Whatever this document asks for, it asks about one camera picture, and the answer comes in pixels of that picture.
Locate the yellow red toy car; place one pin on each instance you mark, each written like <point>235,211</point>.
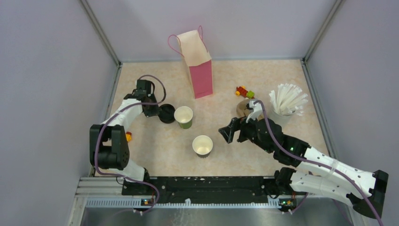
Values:
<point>128,136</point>

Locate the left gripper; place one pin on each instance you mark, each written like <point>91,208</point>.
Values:
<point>153,112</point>

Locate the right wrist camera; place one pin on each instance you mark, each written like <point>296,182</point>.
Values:
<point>255,108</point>

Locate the pink paper bag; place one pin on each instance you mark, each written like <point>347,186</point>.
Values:
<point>196,59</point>

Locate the brown pulp cup carrier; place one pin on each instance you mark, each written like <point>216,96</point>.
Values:
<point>241,108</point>

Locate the white cup of straws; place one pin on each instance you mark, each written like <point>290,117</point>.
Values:
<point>286,101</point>

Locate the green paper cup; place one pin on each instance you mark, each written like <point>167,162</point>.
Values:
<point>184,115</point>

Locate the black cup lid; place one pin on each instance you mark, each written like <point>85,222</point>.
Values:
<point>166,114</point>

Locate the red yellow green toy blocks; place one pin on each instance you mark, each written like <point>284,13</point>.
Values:
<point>242,91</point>

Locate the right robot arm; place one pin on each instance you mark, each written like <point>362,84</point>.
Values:
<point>307,170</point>

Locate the black paper cup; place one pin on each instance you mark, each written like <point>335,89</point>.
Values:
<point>202,145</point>

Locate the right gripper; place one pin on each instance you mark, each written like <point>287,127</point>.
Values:
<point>228,132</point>

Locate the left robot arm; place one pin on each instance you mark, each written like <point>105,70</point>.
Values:
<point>108,142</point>

